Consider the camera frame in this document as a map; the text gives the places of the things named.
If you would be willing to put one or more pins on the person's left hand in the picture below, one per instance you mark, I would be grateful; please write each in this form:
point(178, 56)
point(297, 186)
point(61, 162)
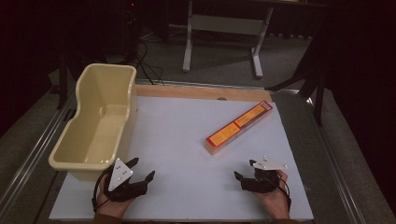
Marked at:
point(112, 207)

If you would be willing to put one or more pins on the metal rail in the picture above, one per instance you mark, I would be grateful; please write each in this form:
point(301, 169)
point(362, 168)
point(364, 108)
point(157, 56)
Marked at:
point(34, 155)
point(336, 168)

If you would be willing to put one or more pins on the cream plastic tub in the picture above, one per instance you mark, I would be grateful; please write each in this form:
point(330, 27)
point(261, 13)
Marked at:
point(102, 124)

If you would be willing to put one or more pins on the black metal stand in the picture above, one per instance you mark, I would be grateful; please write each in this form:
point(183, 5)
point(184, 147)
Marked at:
point(314, 77)
point(63, 81)

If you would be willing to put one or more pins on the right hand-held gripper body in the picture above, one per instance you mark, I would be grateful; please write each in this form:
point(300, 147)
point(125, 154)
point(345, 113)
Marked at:
point(264, 179)

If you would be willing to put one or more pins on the dark equipment with red light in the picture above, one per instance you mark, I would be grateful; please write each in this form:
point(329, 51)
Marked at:
point(130, 28)

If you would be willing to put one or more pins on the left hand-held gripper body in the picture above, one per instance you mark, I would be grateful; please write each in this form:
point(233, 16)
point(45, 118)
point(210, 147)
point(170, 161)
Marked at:
point(120, 175)

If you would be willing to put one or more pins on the white table sheet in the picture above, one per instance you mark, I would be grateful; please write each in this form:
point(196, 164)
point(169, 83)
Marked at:
point(180, 155)

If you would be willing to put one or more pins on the white metal table frame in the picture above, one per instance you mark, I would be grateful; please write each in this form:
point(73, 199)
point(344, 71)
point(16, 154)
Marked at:
point(227, 25)

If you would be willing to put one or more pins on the long orange red box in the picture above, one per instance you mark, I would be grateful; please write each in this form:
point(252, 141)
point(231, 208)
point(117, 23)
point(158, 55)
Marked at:
point(238, 127)

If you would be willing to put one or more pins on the person's right hand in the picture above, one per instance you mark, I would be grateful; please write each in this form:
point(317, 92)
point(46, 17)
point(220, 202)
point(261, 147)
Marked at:
point(275, 202)

